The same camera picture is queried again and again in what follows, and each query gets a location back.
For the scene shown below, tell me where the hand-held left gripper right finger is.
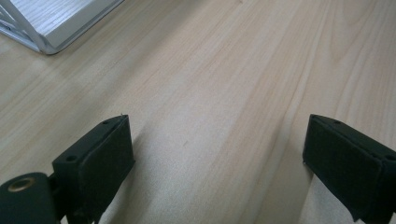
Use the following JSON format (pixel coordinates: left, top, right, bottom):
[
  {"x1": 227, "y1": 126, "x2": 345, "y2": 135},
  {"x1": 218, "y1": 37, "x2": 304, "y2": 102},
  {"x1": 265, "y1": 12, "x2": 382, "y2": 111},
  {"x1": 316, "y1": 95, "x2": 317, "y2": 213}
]
[{"x1": 302, "y1": 113, "x2": 396, "y2": 224}]

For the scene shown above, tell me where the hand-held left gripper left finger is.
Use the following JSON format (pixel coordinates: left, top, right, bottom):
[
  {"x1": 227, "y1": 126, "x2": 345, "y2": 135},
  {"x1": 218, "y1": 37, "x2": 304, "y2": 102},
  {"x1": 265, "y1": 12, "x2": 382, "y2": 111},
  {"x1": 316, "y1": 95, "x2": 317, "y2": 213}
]
[{"x1": 51, "y1": 114, "x2": 136, "y2": 224}]

